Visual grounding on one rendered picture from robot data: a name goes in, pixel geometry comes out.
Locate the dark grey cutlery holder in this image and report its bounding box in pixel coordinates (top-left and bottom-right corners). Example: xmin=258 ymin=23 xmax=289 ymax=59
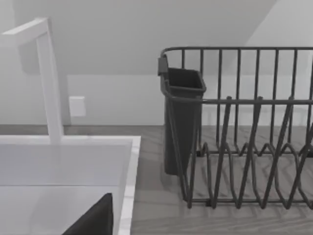
xmin=160 ymin=68 xmax=207 ymax=176

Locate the dark grey wire dish rack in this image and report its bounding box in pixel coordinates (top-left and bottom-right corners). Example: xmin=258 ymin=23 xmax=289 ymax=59
xmin=157 ymin=46 xmax=313 ymax=210

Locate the white sink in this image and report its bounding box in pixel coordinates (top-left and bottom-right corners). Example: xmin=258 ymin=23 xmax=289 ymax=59
xmin=0 ymin=135 xmax=142 ymax=235

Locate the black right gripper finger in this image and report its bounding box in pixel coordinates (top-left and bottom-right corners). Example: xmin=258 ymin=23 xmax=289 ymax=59
xmin=61 ymin=192 xmax=115 ymax=235

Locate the tall white tap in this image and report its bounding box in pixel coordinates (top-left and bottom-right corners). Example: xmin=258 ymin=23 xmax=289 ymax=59
xmin=1 ymin=17 xmax=65 ymax=145

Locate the white wall socket plate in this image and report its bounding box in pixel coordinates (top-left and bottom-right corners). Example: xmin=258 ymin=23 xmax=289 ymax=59
xmin=68 ymin=96 xmax=87 ymax=117

